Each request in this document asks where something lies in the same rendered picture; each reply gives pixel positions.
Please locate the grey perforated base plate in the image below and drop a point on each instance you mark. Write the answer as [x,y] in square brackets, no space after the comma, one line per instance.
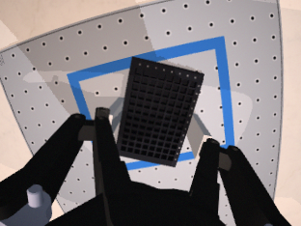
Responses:
[33,76]

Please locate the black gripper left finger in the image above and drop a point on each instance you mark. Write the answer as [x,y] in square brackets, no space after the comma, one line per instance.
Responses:
[26,196]

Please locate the black well plate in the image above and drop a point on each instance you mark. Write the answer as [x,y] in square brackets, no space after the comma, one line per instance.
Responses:
[157,141]

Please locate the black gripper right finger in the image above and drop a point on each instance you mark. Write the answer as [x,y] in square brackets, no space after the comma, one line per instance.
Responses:
[249,200]

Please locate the blue tape outline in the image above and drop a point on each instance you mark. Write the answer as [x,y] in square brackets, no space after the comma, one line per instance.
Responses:
[158,55]

